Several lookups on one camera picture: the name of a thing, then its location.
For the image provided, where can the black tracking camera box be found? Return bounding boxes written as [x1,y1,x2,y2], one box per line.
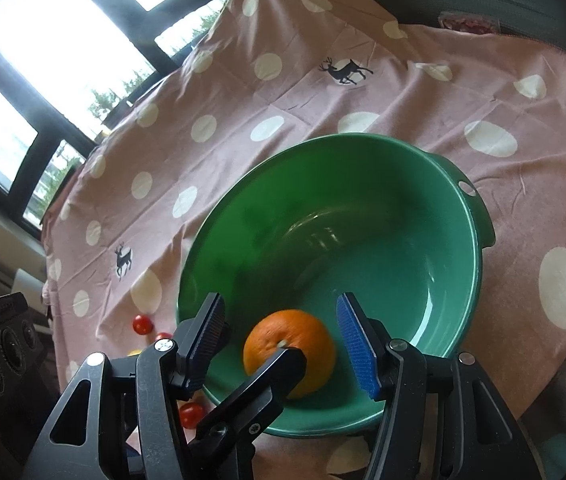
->
[0,292,59,464]

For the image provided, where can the window with black frame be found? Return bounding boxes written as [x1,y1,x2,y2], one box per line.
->
[0,0,225,235]

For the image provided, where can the orange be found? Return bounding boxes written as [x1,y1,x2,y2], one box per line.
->
[241,308,338,401]

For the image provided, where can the green plastic bowl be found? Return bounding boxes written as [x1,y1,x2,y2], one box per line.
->
[176,132,498,437]

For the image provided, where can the pink polka dot tablecloth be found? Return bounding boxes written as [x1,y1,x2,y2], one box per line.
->
[41,0,566,480]

